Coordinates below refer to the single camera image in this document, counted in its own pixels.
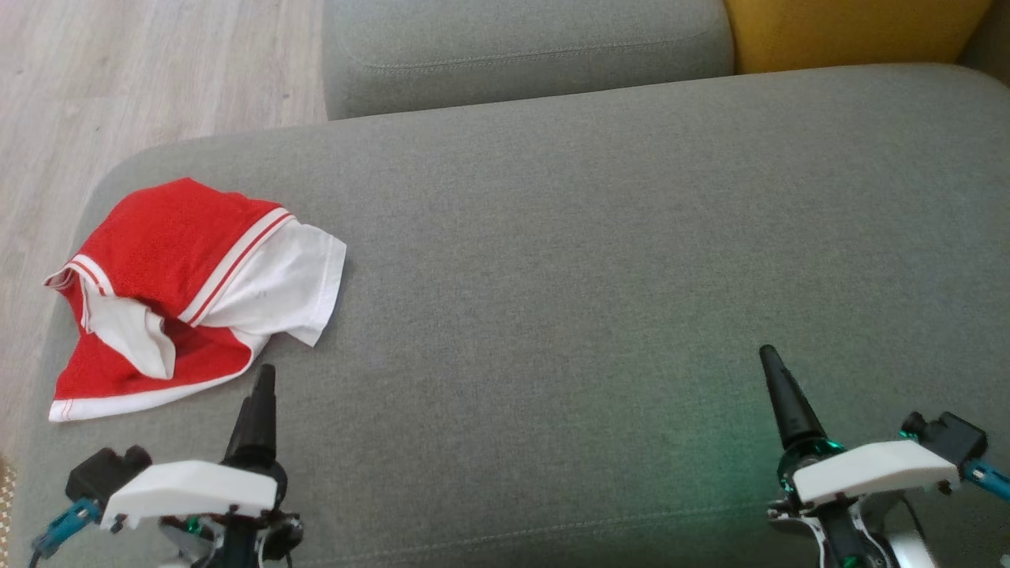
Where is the grey fabric sofa seat cushion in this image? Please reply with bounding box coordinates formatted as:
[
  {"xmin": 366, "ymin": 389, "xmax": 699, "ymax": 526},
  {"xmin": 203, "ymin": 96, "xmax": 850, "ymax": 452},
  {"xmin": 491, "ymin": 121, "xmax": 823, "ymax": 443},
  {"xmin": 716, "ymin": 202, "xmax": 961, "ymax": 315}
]
[{"xmin": 12, "ymin": 63, "xmax": 1010, "ymax": 568}]

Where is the red white number 23 shirt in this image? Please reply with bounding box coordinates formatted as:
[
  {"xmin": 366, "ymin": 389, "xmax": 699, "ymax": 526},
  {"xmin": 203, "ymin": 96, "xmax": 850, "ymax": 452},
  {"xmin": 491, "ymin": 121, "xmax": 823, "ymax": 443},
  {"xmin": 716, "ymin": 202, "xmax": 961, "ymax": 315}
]
[{"xmin": 43, "ymin": 177, "xmax": 348, "ymax": 381}]

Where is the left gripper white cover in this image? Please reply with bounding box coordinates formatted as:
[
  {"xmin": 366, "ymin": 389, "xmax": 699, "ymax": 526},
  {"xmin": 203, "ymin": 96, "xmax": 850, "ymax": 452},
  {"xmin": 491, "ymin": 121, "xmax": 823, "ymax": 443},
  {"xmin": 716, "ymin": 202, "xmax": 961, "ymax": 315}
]
[{"xmin": 101, "ymin": 364, "xmax": 305, "ymax": 568}]

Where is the grey fabric sofa back cushion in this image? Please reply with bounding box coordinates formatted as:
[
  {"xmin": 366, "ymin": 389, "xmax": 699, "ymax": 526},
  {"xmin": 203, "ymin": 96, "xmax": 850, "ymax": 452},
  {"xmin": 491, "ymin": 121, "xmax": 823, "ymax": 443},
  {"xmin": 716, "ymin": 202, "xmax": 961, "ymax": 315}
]
[
  {"xmin": 322, "ymin": 0, "xmax": 736, "ymax": 121},
  {"xmin": 957, "ymin": 0, "xmax": 1010, "ymax": 86}
]

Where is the yellow cushion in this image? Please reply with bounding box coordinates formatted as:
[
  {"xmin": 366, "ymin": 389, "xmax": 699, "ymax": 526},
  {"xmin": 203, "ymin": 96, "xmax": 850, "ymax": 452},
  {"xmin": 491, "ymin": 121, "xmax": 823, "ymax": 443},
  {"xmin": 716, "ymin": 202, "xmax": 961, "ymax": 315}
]
[{"xmin": 724, "ymin": 0, "xmax": 995, "ymax": 76}]

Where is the beige woven rug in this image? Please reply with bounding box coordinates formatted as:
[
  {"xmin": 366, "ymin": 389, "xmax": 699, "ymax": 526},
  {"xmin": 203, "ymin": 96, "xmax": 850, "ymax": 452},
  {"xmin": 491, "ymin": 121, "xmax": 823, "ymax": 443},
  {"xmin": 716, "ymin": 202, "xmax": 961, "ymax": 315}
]
[{"xmin": 0, "ymin": 454, "xmax": 18, "ymax": 553}]

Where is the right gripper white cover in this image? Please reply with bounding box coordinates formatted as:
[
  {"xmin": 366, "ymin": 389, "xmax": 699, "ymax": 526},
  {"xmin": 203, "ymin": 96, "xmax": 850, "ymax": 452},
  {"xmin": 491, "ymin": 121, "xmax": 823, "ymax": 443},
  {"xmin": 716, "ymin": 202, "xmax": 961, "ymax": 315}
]
[{"xmin": 760, "ymin": 345, "xmax": 960, "ymax": 568}]

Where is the right black cable blue plug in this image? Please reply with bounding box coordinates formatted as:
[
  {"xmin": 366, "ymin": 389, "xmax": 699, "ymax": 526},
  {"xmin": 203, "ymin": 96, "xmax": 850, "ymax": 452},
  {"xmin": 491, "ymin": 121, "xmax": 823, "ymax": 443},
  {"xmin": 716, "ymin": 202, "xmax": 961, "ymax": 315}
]
[{"xmin": 961, "ymin": 459, "xmax": 1010, "ymax": 503}]

